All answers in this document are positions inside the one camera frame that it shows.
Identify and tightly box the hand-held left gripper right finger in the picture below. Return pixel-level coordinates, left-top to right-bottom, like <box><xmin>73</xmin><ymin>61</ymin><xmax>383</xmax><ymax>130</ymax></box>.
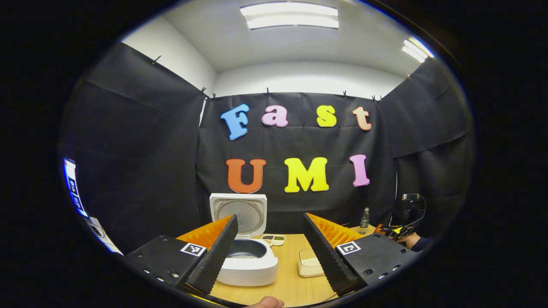
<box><xmin>303</xmin><ymin>213</ymin><xmax>422</xmax><ymax>296</ymax></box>

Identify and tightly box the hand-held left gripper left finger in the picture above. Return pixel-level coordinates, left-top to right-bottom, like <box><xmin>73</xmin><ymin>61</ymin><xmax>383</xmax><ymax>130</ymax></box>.
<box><xmin>122</xmin><ymin>215</ymin><xmax>239</xmax><ymax>295</ymax></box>

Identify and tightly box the clear container of rice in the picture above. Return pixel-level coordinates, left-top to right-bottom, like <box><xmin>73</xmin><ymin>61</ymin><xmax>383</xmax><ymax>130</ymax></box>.
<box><xmin>298</xmin><ymin>249</ymin><xmax>326</xmax><ymax>278</ymax></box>

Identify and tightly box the white rice cooker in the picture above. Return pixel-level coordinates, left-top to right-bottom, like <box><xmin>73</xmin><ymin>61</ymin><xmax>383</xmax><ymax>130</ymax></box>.
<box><xmin>209</xmin><ymin>193</ymin><xmax>279</xmax><ymax>287</ymax></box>

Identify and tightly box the black backdrop cloth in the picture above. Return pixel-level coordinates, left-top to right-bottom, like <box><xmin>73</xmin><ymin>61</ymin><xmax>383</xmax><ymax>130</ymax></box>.
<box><xmin>58</xmin><ymin>43</ymin><xmax>476</xmax><ymax>255</ymax></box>

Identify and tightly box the white side desk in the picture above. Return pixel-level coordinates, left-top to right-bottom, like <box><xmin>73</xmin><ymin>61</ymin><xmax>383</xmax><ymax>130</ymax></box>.
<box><xmin>86</xmin><ymin>217</ymin><xmax>123</xmax><ymax>256</ymax></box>

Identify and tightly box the computer monitor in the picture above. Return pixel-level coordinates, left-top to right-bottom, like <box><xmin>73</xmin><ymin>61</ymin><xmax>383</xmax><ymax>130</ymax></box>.
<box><xmin>63</xmin><ymin>158</ymin><xmax>88</xmax><ymax>218</ymax></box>

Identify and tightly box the small ceiling light panel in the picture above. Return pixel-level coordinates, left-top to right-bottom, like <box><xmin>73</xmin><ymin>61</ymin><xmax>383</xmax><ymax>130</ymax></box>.
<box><xmin>402</xmin><ymin>38</ymin><xmax>435</xmax><ymax>63</ymax></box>

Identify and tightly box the large ceiling light panel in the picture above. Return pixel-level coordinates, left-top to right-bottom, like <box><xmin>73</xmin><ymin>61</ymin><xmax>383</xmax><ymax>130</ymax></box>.
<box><xmin>240</xmin><ymin>2</ymin><xmax>339</xmax><ymax>30</ymax></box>

